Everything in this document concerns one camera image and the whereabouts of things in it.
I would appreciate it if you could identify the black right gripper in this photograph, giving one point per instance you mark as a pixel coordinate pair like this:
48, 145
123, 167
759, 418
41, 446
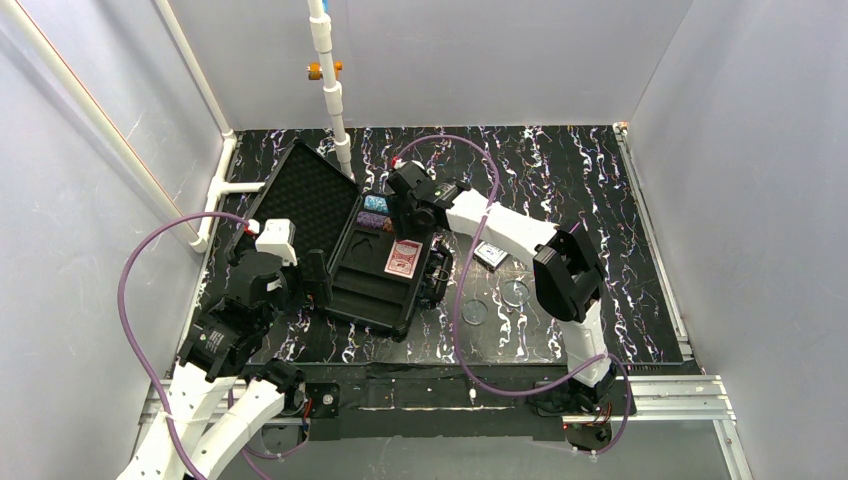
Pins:
433, 278

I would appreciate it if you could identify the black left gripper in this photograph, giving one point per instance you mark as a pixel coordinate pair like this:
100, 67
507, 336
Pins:
315, 276

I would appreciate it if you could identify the red playing card box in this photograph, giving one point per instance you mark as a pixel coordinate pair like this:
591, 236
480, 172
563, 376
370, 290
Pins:
403, 258

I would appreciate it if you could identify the black poker set case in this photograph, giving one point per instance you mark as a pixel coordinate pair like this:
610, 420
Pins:
323, 204

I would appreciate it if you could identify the blue playing card box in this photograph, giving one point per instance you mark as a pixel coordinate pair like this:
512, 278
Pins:
489, 256

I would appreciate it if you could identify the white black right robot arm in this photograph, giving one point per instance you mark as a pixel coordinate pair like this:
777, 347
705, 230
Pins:
568, 276

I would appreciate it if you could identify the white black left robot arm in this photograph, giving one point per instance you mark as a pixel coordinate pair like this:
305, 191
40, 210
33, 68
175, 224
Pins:
215, 401

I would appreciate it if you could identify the blue poker chip stack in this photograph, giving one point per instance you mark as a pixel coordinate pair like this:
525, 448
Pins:
376, 204

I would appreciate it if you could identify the clear acrylic blind button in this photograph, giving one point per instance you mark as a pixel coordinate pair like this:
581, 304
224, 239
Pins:
474, 312

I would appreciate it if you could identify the clear acrylic dealer button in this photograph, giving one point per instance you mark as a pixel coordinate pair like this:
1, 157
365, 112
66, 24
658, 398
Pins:
515, 293

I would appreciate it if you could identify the white pvc pipe pole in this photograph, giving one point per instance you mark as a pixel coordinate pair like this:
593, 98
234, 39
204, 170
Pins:
321, 27

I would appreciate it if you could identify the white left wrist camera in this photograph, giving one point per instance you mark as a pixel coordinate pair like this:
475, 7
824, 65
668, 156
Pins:
276, 238

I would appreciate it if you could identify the aluminium rail frame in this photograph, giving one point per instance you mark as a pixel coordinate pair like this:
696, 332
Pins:
414, 387

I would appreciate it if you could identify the white pipe frame left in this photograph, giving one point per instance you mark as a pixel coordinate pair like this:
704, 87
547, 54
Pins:
129, 70

